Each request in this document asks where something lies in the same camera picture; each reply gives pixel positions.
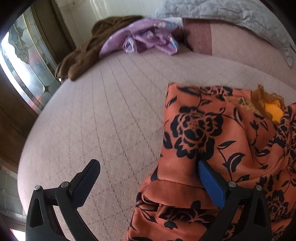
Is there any purple floral cloth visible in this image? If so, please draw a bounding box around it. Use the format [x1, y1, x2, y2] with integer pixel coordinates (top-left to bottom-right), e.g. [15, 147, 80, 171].
[99, 18, 182, 58]

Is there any grey quilted blanket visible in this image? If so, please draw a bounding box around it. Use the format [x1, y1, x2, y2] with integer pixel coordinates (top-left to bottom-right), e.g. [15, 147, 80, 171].
[154, 0, 295, 67]

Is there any orange black floral garment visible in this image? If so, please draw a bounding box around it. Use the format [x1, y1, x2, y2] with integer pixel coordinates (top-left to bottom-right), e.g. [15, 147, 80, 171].
[126, 83, 295, 240]

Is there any yellow lace-trimmed garment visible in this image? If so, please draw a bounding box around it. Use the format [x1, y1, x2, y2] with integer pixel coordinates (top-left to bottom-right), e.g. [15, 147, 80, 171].
[225, 84, 287, 123]

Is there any stained glass window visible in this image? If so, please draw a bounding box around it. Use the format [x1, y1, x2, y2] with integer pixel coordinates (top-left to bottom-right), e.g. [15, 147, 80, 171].
[1, 8, 62, 114]

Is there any pink quilted bed mattress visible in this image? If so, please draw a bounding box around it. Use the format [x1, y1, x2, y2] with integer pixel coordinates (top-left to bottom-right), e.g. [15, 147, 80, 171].
[18, 48, 295, 240]

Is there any brown fleece garment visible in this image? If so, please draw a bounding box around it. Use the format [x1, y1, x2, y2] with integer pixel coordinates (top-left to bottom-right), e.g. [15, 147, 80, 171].
[55, 15, 142, 81]

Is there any pink bolster with maroon band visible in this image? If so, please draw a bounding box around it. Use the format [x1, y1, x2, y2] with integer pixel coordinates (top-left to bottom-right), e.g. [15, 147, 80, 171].
[182, 19, 295, 86]

